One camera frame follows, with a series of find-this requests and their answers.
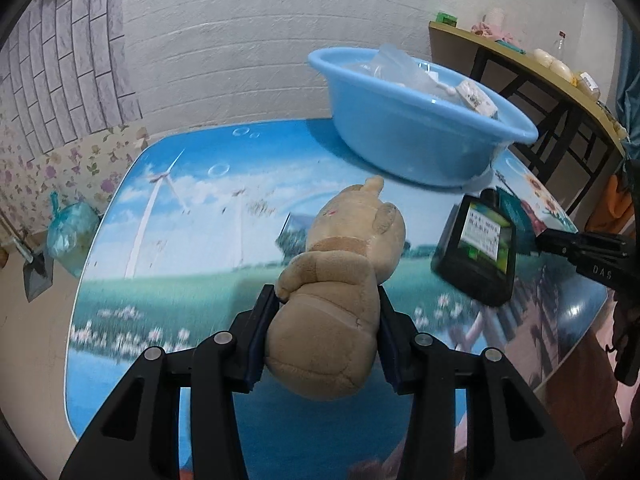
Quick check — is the black green shampoo bottle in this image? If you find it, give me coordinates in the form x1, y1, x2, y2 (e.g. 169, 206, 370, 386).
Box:
432, 188, 516, 308

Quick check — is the small printed carton box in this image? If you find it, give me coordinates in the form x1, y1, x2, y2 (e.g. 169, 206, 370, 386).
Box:
456, 79, 498, 118

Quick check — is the tan plush bear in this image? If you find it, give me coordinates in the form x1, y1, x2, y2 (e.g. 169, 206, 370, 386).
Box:
266, 176, 406, 401

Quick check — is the clear zip bag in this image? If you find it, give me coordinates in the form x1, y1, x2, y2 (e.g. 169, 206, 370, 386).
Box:
348, 44, 438, 94

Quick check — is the white plastic hook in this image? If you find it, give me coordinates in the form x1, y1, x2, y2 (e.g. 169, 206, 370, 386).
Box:
436, 82, 458, 96

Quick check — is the wooden side table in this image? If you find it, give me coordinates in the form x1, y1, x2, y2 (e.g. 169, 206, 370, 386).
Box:
428, 21, 625, 214

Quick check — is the jar on shelf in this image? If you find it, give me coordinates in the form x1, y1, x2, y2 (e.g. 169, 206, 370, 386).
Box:
576, 72, 601, 102

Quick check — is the cream bun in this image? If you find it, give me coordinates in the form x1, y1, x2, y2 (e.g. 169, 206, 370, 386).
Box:
549, 58, 574, 84
532, 48, 555, 67

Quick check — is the dustpan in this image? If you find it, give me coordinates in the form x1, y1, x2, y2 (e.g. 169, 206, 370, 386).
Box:
1, 211, 53, 302

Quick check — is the glass bottle on shelf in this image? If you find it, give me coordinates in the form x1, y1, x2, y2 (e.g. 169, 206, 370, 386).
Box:
552, 30, 566, 60

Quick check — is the blue plastic basin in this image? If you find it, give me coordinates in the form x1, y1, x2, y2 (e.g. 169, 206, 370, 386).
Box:
308, 47, 538, 188

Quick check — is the teal garbage bag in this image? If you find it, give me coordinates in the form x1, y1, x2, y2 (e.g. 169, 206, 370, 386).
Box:
46, 192, 100, 278

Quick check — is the pink cloth on shelf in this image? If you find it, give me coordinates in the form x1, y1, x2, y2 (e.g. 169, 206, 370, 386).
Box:
471, 21, 518, 44

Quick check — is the white roll on shelf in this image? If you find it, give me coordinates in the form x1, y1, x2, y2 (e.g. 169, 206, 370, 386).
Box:
484, 8, 506, 29

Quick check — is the green box on shelf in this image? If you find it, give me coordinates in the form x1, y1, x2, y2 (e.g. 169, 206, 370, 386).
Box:
436, 12, 458, 27

